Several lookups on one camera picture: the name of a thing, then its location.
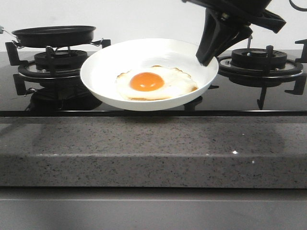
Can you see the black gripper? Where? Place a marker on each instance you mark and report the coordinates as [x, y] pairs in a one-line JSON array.
[[218, 36]]

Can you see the fried egg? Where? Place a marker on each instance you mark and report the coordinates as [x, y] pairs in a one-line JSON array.
[[154, 83]]

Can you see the white plate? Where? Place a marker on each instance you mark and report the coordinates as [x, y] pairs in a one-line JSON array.
[[99, 72]]

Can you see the black frying pan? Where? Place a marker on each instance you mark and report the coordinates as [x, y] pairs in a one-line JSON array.
[[54, 36]]

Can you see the black right gas burner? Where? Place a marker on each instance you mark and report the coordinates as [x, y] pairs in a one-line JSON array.
[[256, 58]]

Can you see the black gas burner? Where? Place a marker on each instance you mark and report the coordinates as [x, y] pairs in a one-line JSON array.
[[256, 58], [62, 60]]

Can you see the black right pan support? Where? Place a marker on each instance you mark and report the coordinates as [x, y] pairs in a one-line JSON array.
[[291, 69]]

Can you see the black pan support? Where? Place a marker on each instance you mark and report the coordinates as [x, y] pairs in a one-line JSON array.
[[28, 68], [291, 69]]

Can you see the black left gas burner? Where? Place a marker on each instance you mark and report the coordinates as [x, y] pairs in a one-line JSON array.
[[62, 60]]

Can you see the black glass cooktop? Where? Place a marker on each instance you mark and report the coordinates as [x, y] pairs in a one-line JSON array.
[[227, 96]]

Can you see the black left pan support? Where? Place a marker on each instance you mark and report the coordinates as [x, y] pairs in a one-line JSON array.
[[28, 68]]

